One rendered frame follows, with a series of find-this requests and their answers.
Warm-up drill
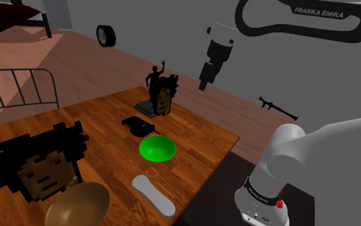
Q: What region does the grey remote control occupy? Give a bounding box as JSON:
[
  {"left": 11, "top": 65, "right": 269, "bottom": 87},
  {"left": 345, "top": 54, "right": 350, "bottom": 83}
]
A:
[{"left": 131, "top": 175, "right": 176, "bottom": 218}]

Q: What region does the brown bowl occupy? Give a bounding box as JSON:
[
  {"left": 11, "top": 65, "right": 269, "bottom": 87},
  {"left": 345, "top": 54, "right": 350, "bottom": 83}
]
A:
[{"left": 44, "top": 182, "right": 111, "bottom": 226}]

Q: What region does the black human statue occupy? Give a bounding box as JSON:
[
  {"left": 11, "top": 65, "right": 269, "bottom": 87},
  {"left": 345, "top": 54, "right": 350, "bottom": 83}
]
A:
[{"left": 133, "top": 60, "right": 169, "bottom": 119}]

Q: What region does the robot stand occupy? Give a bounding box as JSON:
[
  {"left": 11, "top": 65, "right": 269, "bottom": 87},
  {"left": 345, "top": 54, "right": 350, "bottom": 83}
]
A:
[{"left": 173, "top": 150, "right": 316, "bottom": 226}]

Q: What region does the large pixel head figure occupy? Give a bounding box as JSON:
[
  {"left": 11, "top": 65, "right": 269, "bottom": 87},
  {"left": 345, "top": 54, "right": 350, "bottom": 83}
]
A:
[{"left": 0, "top": 120, "right": 90, "bottom": 204}]

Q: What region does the small pixel head figure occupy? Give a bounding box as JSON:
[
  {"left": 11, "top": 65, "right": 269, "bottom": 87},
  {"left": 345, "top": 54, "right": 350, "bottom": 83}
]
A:
[{"left": 153, "top": 74, "right": 180, "bottom": 117}]

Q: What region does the dark red bed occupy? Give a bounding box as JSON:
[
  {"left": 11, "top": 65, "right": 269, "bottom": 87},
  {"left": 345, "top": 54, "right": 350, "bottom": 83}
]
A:
[{"left": 0, "top": 0, "right": 53, "bottom": 39}]

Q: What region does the black metal rail frame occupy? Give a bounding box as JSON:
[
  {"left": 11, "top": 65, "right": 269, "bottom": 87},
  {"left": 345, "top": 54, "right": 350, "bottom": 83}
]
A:
[{"left": 0, "top": 69, "right": 60, "bottom": 129}]

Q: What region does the rocket launcher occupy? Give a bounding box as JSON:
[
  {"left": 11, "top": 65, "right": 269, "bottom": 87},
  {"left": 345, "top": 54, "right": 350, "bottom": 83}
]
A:
[{"left": 258, "top": 96, "right": 299, "bottom": 121}]

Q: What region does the black car tyre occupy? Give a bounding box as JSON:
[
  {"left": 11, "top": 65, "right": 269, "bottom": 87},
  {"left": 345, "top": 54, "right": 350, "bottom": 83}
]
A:
[{"left": 96, "top": 24, "right": 117, "bottom": 48}]

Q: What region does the wooden table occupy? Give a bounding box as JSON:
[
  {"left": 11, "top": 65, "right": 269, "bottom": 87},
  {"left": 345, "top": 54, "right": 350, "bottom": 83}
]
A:
[{"left": 0, "top": 85, "right": 240, "bottom": 226}]

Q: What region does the black handheld device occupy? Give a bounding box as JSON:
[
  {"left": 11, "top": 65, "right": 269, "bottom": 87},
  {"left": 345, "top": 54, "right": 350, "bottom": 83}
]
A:
[{"left": 121, "top": 116, "right": 161, "bottom": 138}]

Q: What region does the green bowl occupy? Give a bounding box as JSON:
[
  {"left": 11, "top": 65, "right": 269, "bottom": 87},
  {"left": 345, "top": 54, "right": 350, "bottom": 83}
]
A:
[{"left": 139, "top": 135, "right": 177, "bottom": 163}]

